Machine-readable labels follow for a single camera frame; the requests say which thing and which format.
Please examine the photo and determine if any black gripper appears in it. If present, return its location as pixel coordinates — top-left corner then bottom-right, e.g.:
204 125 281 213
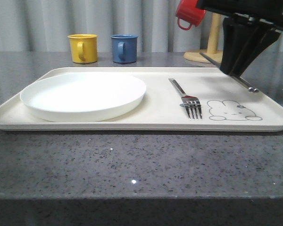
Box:
196 0 283 77

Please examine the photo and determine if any silver metal fork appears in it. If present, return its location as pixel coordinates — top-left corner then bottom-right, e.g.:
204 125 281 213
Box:
168 78 202 120

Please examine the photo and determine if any grey pleated curtain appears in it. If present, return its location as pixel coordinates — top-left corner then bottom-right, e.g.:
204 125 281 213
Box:
0 0 283 53

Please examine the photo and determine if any cream rabbit serving tray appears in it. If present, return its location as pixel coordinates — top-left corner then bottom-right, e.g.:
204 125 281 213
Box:
0 67 283 132

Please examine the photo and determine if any red enamel mug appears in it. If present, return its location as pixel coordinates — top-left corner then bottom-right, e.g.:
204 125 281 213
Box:
175 0 206 31

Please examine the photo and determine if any white round plate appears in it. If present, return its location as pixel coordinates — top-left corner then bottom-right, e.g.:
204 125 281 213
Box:
20 72 146 122

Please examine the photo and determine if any wooden mug tree stand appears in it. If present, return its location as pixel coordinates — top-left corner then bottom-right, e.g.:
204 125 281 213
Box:
183 13 223 63

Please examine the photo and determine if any blue enamel mug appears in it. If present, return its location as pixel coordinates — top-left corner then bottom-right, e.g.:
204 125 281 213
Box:
111 34 138 64

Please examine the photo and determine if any yellow enamel mug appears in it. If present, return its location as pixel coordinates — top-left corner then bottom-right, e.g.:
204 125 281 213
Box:
67 34 98 64

